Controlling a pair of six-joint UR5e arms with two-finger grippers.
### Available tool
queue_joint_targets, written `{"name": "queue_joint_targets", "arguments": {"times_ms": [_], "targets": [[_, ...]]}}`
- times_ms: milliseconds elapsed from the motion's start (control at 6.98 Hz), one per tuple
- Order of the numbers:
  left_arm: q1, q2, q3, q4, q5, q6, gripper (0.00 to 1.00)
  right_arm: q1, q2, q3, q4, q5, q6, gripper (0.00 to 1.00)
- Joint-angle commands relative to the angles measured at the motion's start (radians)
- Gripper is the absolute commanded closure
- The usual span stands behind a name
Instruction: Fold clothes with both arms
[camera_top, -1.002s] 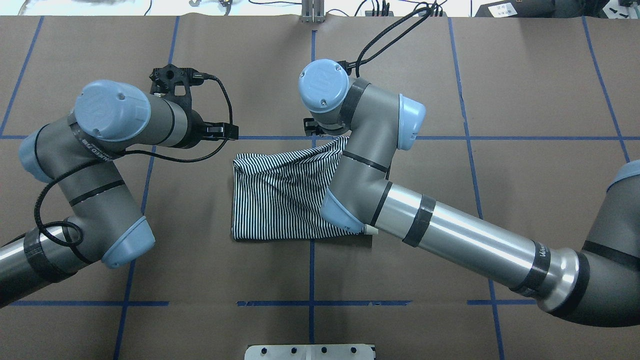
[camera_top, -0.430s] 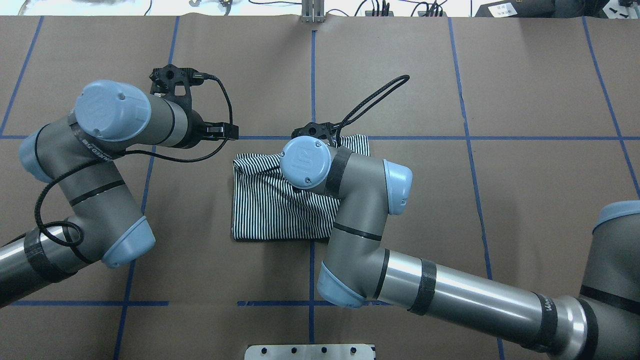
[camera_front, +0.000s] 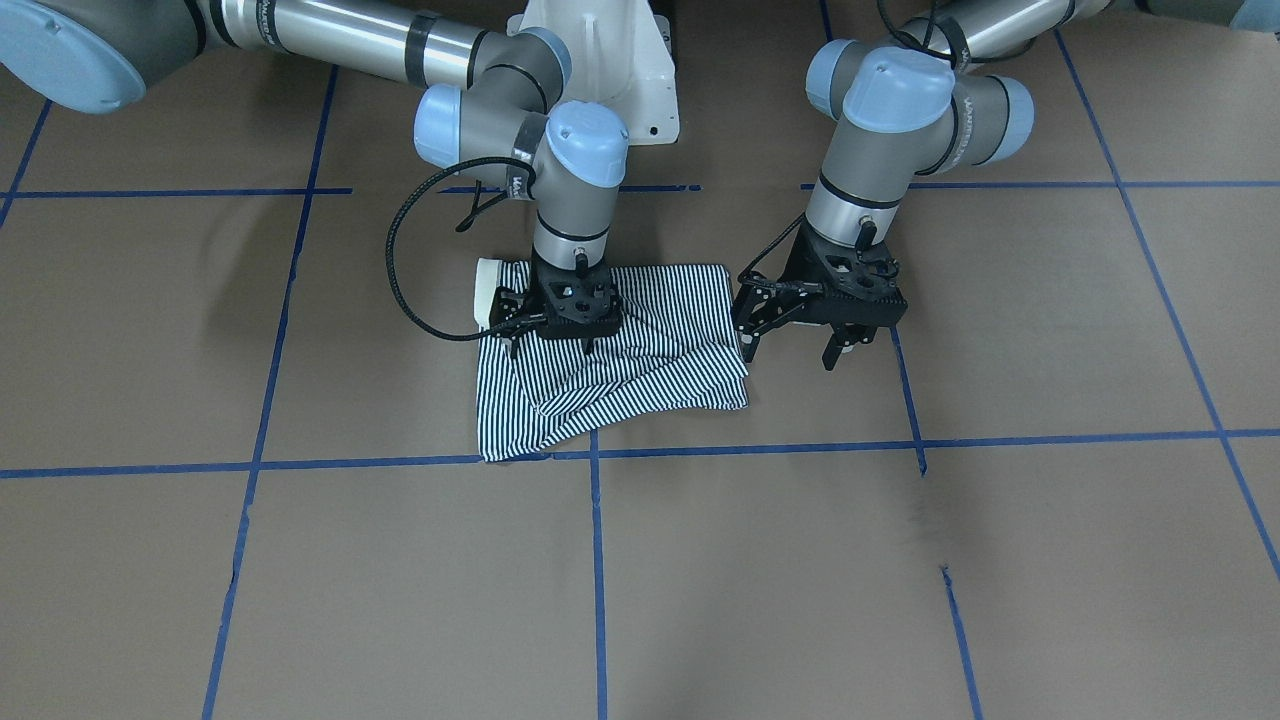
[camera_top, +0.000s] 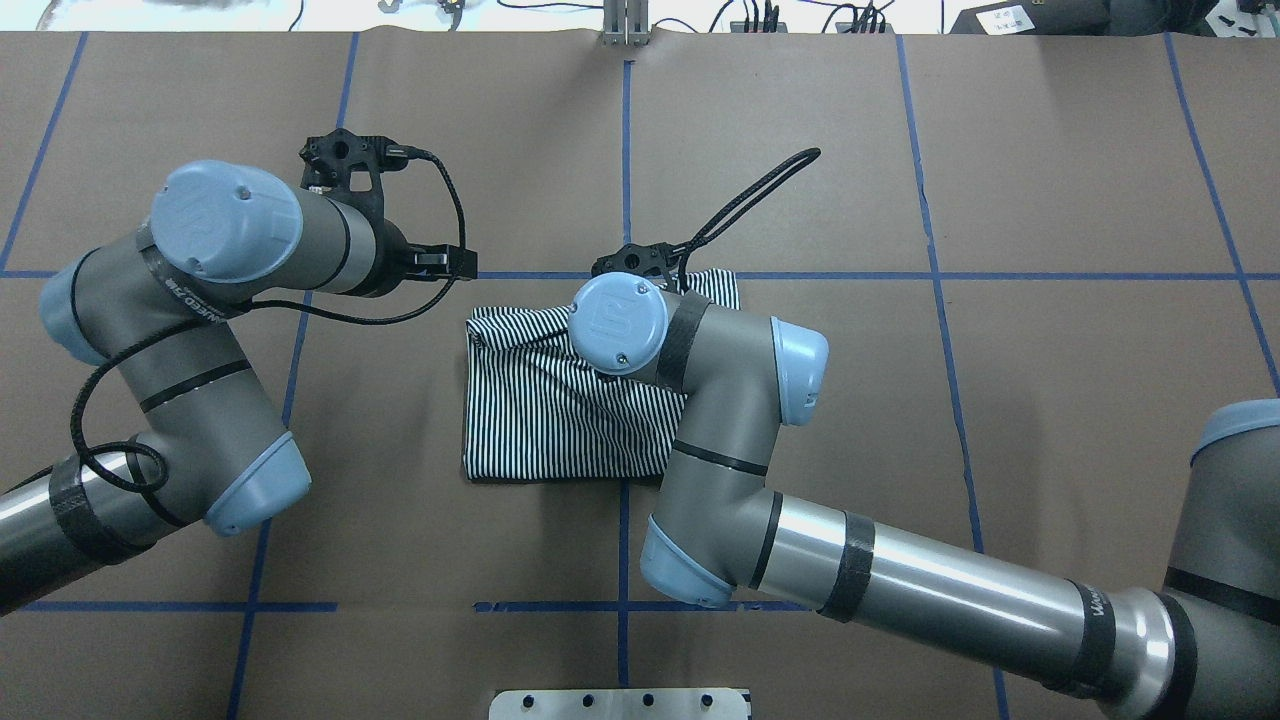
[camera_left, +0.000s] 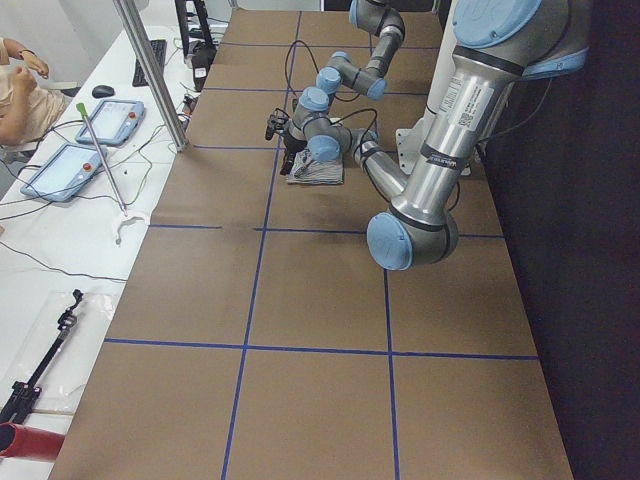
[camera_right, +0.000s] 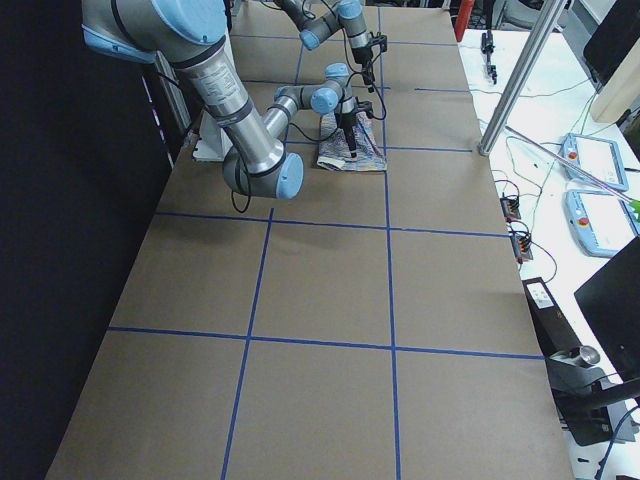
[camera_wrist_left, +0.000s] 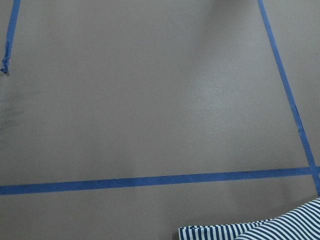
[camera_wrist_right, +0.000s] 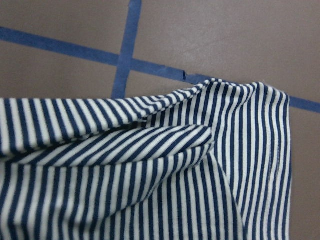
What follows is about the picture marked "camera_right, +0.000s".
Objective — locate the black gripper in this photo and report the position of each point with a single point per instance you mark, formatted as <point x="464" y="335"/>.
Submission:
<point x="347" y="121"/>
<point x="362" y="56"/>

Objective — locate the striped polo shirt white collar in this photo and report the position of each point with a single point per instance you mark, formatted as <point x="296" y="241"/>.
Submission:
<point x="334" y="153"/>

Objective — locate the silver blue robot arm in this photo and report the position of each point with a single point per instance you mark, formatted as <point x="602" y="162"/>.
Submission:
<point x="346" y="16"/>
<point x="192" y="36"/>

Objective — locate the red cylinder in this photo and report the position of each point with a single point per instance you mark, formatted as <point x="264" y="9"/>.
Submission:
<point x="462" y="19"/>

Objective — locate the black folded tripod stick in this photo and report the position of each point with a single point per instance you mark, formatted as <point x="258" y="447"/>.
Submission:
<point x="487" y="41"/>

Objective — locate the orange grey usb hub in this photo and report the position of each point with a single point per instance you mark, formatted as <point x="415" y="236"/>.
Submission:
<point x="521" y="244"/>
<point x="510" y="208"/>

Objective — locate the far blue teach pendant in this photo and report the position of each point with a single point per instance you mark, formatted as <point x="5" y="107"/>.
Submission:
<point x="598" y="157"/>

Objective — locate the blue teach pendant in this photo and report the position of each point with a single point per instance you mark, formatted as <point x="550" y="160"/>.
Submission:
<point x="601" y="223"/>
<point x="598" y="157"/>

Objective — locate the near blue teach pendant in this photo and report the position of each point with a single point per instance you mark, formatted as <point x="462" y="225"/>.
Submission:
<point x="601" y="223"/>

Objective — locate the black box with white label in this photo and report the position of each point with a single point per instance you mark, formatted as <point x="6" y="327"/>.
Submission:
<point x="553" y="331"/>

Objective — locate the metal reacher grabber tool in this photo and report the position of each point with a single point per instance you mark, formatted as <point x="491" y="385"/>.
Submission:
<point x="633" y="203"/>

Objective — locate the black computer monitor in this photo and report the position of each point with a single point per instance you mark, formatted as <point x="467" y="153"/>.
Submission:
<point x="609" y="302"/>

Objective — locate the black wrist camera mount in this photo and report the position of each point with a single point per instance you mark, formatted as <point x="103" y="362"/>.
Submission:
<point x="364" y="107"/>
<point x="378" y="40"/>

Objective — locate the aluminium frame post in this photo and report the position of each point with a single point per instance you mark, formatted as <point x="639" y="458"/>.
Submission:
<point x="536" y="40"/>

